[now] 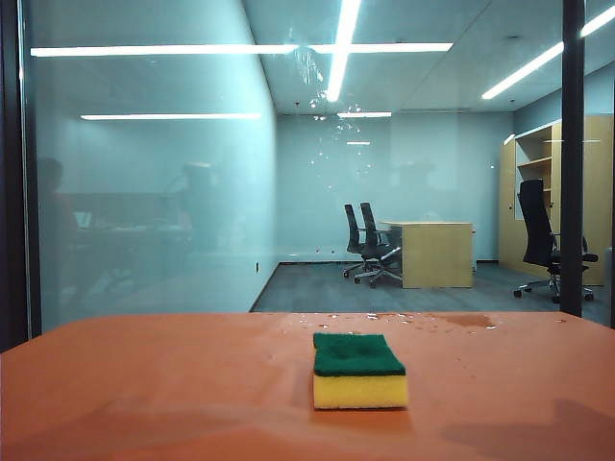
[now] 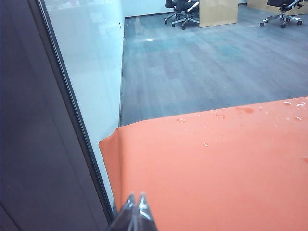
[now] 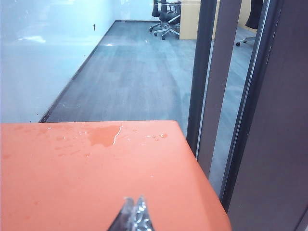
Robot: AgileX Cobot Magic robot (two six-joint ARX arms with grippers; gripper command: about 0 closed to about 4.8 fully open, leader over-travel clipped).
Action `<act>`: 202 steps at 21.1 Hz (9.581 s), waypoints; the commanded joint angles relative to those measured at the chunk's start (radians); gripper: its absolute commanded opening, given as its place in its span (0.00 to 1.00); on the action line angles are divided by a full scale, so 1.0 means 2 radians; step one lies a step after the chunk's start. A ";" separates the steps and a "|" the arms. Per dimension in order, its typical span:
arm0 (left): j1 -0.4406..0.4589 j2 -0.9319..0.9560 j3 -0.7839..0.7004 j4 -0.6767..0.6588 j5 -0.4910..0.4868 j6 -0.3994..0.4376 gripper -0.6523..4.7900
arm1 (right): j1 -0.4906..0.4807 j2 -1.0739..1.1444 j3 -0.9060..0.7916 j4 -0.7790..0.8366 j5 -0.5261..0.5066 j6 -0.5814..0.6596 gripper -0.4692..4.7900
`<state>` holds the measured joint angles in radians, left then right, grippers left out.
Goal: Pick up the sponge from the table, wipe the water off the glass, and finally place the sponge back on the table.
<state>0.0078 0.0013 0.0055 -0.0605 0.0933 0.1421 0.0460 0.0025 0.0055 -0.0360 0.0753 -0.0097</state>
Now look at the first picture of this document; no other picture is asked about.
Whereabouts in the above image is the light wooden desk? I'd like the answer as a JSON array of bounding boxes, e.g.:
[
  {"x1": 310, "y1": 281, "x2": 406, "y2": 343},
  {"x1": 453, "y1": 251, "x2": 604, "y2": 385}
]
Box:
[{"x1": 379, "y1": 220, "x2": 478, "y2": 290}]

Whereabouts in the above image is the black mesh office chair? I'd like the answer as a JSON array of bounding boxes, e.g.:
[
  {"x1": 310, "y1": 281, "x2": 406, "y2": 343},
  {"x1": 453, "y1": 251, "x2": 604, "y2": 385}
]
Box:
[
  {"x1": 343, "y1": 204, "x2": 381, "y2": 280},
  {"x1": 358, "y1": 202, "x2": 404, "y2": 289}
]

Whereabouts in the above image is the tall black office chair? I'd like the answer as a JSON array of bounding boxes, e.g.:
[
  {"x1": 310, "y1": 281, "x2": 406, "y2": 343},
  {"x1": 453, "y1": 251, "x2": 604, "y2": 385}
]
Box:
[{"x1": 512, "y1": 179, "x2": 601, "y2": 303}]

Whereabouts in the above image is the large glass pane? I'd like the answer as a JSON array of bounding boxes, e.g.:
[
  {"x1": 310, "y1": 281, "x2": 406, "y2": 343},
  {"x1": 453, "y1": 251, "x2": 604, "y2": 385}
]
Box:
[{"x1": 18, "y1": 0, "x2": 566, "y2": 332}]

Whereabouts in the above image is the dark window frame edge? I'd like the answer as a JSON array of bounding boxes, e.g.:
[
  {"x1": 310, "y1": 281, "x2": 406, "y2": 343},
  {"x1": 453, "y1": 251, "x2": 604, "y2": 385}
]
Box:
[{"x1": 0, "y1": 0, "x2": 42, "y2": 354}]

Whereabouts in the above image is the light wooden cabinet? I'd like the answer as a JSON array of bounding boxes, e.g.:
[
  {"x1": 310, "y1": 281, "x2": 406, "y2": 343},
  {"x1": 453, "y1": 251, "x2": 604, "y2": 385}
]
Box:
[{"x1": 498, "y1": 113, "x2": 615, "y2": 287}]

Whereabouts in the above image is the green and yellow sponge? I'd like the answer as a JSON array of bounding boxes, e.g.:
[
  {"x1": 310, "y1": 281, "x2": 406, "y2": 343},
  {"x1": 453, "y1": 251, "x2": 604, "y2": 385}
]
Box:
[{"x1": 312, "y1": 331, "x2": 409, "y2": 411}]

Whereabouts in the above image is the dark vertical frame post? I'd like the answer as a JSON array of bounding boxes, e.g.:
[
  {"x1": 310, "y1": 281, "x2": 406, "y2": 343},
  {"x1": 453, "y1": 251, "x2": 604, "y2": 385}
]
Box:
[{"x1": 560, "y1": 0, "x2": 586, "y2": 318}]

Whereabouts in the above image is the slanted ceiling light strip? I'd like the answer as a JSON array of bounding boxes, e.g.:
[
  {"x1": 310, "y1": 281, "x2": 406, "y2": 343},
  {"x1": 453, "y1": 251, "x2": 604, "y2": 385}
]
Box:
[{"x1": 480, "y1": 4, "x2": 615, "y2": 101}]

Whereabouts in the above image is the long ceiling light strip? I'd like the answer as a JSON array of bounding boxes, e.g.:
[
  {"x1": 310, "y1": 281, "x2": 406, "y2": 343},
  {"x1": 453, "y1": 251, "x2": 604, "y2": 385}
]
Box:
[{"x1": 324, "y1": 0, "x2": 363, "y2": 104}]

